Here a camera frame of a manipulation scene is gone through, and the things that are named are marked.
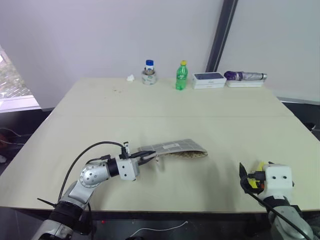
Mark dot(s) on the purple folded umbrella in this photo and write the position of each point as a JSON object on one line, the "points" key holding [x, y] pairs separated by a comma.
{"points": [[243, 75]]}

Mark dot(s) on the dark vertical wall strip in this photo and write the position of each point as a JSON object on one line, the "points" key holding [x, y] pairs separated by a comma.
{"points": [[221, 37]]}

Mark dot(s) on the yellow highlighter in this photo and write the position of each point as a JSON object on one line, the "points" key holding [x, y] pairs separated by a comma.
{"points": [[261, 165]]}

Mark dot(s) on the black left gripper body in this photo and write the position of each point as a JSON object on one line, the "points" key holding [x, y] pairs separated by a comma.
{"points": [[137, 160]]}

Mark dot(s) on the white tape roll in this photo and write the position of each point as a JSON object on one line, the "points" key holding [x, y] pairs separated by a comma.
{"points": [[149, 79]]}

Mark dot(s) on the small blue-capped bottle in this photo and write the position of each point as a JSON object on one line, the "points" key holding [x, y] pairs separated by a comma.
{"points": [[149, 67]]}

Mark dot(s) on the white phone box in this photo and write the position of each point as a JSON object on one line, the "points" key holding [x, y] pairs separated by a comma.
{"points": [[209, 80]]}

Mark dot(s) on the crumpled white tissue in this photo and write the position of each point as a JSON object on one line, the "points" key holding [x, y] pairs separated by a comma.
{"points": [[130, 78]]}

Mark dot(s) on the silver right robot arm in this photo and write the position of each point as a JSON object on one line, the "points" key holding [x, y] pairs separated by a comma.
{"points": [[287, 220]]}

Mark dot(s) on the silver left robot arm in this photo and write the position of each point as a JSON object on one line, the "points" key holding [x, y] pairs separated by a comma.
{"points": [[90, 177]]}

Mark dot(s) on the window with white frame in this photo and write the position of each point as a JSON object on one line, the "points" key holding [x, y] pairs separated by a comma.
{"points": [[12, 85]]}

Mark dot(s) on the green soda bottle yellow cap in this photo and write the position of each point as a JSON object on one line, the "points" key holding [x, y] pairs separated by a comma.
{"points": [[181, 76]]}

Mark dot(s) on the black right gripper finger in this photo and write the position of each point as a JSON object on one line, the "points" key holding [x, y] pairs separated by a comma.
{"points": [[243, 171]]}

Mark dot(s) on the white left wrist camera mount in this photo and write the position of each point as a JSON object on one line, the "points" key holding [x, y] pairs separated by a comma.
{"points": [[127, 170]]}

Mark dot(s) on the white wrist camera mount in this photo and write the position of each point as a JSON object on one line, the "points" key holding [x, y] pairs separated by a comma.
{"points": [[127, 170], [277, 178]]}

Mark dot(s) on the grey grid fabric pouch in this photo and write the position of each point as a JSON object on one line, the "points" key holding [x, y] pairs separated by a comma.
{"points": [[180, 148]]}

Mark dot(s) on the flat white box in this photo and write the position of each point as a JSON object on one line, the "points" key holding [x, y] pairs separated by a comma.
{"points": [[245, 83]]}

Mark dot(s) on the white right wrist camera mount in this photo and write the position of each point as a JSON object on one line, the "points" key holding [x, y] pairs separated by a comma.
{"points": [[277, 178]]}

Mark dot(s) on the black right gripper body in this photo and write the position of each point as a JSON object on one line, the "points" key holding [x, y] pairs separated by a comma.
{"points": [[257, 176]]}

